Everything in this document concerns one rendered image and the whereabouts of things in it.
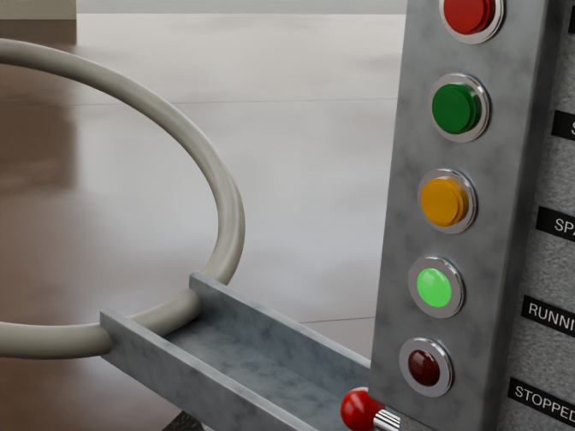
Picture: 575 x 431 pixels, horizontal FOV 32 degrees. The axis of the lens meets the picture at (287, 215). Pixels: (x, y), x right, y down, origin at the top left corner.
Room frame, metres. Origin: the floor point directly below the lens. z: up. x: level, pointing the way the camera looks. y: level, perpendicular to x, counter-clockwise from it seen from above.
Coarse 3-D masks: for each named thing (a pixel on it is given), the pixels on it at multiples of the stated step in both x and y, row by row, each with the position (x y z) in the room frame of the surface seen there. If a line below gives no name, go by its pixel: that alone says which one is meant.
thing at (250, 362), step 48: (192, 288) 0.87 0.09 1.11; (144, 336) 0.75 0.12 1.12; (192, 336) 0.83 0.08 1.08; (240, 336) 0.82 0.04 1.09; (288, 336) 0.78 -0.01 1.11; (144, 384) 0.75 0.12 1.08; (192, 384) 0.71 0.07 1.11; (240, 384) 0.75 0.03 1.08; (288, 384) 0.76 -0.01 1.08; (336, 384) 0.75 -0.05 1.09
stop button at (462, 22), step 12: (444, 0) 0.49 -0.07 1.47; (456, 0) 0.48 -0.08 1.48; (468, 0) 0.48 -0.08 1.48; (480, 0) 0.47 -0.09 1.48; (444, 12) 0.49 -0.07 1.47; (456, 12) 0.48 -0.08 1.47; (468, 12) 0.48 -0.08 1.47; (480, 12) 0.47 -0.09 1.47; (492, 12) 0.48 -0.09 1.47; (456, 24) 0.48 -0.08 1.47; (468, 24) 0.48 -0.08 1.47; (480, 24) 0.48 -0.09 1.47
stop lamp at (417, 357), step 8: (416, 352) 0.49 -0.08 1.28; (424, 352) 0.48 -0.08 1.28; (408, 360) 0.49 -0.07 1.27; (416, 360) 0.48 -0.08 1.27; (424, 360) 0.48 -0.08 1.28; (432, 360) 0.48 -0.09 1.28; (408, 368) 0.49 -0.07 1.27; (416, 368) 0.48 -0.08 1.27; (424, 368) 0.48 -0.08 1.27; (432, 368) 0.48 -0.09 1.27; (416, 376) 0.48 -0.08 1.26; (424, 376) 0.48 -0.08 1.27; (432, 376) 0.48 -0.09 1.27; (424, 384) 0.48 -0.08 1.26; (432, 384) 0.48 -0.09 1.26
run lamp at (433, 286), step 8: (424, 272) 0.49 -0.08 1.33; (432, 272) 0.48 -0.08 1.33; (440, 272) 0.48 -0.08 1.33; (424, 280) 0.48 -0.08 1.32; (432, 280) 0.48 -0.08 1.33; (440, 280) 0.48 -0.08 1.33; (424, 288) 0.48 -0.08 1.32; (432, 288) 0.48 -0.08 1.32; (440, 288) 0.48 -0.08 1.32; (448, 288) 0.48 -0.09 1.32; (424, 296) 0.48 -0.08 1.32; (432, 296) 0.48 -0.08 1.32; (440, 296) 0.48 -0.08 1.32; (448, 296) 0.48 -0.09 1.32; (432, 304) 0.48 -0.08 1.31; (440, 304) 0.48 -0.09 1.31
